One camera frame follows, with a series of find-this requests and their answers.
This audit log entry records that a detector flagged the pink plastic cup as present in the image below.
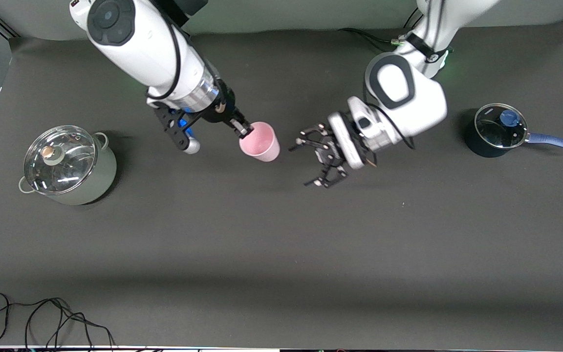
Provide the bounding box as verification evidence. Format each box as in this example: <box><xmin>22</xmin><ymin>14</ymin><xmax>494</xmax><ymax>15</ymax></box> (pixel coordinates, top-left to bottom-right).
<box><xmin>239</xmin><ymin>122</ymin><xmax>281</xmax><ymax>162</ymax></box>

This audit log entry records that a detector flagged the dark grey table mat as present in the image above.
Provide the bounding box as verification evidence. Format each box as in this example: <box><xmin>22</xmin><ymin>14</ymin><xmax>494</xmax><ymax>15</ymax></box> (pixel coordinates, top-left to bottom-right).
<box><xmin>0</xmin><ymin>17</ymin><xmax>563</xmax><ymax>349</ymax></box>

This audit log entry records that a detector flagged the grey-green stock pot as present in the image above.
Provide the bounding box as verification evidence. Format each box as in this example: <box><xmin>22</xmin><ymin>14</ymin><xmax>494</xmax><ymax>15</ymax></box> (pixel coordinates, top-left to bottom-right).
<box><xmin>19</xmin><ymin>126</ymin><xmax>117</xmax><ymax>206</ymax></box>

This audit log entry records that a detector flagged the dark blue saucepan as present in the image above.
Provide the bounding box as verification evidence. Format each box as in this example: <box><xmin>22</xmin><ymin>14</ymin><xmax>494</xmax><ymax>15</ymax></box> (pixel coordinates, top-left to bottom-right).
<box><xmin>465</xmin><ymin>104</ymin><xmax>563</xmax><ymax>158</ymax></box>

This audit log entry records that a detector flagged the glass lid with blue knob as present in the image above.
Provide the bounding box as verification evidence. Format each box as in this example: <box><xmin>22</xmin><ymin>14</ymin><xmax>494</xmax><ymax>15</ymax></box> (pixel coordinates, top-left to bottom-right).
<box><xmin>475</xmin><ymin>103</ymin><xmax>527</xmax><ymax>149</ymax></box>

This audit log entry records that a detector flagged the glass lid with beige knob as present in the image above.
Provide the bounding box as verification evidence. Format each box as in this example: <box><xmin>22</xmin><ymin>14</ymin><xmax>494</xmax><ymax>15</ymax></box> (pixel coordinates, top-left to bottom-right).
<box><xmin>23</xmin><ymin>126</ymin><xmax>97</xmax><ymax>195</ymax></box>

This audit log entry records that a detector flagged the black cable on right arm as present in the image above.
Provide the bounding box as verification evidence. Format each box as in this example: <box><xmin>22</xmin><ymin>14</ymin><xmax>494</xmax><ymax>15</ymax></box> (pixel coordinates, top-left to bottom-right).
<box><xmin>147</xmin><ymin>0</ymin><xmax>182</xmax><ymax>100</ymax></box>

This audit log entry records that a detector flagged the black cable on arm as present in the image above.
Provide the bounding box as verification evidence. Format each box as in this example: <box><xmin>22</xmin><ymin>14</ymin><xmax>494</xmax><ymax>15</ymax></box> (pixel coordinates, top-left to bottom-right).
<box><xmin>147</xmin><ymin>0</ymin><xmax>182</xmax><ymax>100</ymax></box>
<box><xmin>365</xmin><ymin>0</ymin><xmax>447</xmax><ymax>150</ymax></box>

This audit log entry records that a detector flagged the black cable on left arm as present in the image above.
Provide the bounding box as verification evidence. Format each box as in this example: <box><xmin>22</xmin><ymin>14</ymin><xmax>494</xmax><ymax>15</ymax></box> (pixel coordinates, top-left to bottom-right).
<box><xmin>365</xmin><ymin>0</ymin><xmax>447</xmax><ymax>150</ymax></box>

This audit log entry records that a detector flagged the black left arm base cable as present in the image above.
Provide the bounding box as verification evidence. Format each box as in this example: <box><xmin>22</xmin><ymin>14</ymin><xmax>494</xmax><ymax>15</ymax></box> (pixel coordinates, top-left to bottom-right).
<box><xmin>338</xmin><ymin>28</ymin><xmax>402</xmax><ymax>52</ymax></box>
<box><xmin>404</xmin><ymin>7</ymin><xmax>426</xmax><ymax>30</ymax></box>

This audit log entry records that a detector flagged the thin black loose cable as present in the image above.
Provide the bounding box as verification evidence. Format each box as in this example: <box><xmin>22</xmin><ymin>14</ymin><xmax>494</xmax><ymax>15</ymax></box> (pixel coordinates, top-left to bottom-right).
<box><xmin>23</xmin><ymin>297</ymin><xmax>116</xmax><ymax>350</ymax></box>
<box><xmin>0</xmin><ymin>292</ymin><xmax>67</xmax><ymax>349</ymax></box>

